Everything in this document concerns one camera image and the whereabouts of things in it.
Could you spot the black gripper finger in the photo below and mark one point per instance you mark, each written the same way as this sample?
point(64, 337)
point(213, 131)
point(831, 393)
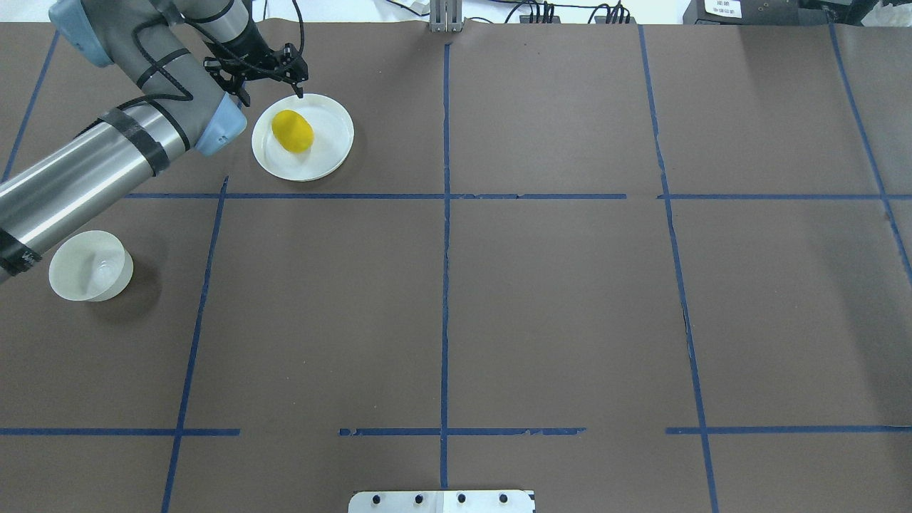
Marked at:
point(243, 98)

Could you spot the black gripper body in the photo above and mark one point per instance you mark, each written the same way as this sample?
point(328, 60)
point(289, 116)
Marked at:
point(255, 51)

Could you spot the yellow lemon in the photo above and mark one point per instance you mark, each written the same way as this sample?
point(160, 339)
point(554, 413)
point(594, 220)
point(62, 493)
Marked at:
point(292, 131)

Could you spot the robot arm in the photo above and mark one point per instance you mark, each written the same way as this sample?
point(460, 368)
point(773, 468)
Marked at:
point(188, 58)

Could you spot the white plate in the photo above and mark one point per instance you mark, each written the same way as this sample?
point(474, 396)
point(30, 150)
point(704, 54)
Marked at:
point(334, 138)

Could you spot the white bowl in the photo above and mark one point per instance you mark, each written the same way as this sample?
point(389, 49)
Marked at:
point(92, 266)

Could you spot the black device with label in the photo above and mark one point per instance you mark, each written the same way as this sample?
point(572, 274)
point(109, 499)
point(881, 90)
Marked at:
point(752, 13)

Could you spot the aluminium frame post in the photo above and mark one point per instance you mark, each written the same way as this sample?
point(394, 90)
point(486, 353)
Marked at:
point(446, 16)

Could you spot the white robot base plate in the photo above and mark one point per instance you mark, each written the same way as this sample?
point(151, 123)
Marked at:
point(482, 500)

